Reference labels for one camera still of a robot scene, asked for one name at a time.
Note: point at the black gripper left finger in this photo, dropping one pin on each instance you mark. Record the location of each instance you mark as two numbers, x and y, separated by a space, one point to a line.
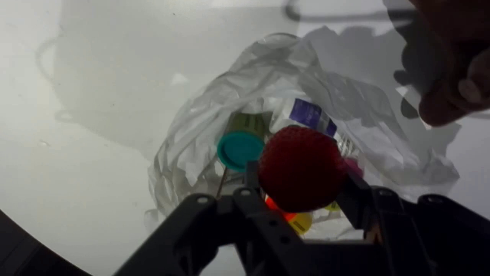
250 202

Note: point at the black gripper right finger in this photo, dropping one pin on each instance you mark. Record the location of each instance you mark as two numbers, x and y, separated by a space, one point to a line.
359 202

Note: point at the red play-dough tub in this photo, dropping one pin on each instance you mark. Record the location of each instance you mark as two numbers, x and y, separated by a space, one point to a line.
302 169

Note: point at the teal lid play-dough tub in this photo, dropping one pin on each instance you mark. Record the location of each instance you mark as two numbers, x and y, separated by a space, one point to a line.
236 149

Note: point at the white bottle with purple label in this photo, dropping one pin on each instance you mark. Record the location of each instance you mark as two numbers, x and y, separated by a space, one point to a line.
302 113

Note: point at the brown teddy bear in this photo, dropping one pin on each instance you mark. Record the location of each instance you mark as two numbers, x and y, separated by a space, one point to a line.
461 31

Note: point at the yellow tub with orange lid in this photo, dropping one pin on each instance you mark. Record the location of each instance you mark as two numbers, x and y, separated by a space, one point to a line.
303 222

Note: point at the clear plastic bag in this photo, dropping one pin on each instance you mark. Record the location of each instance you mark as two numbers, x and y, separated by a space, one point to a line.
336 87

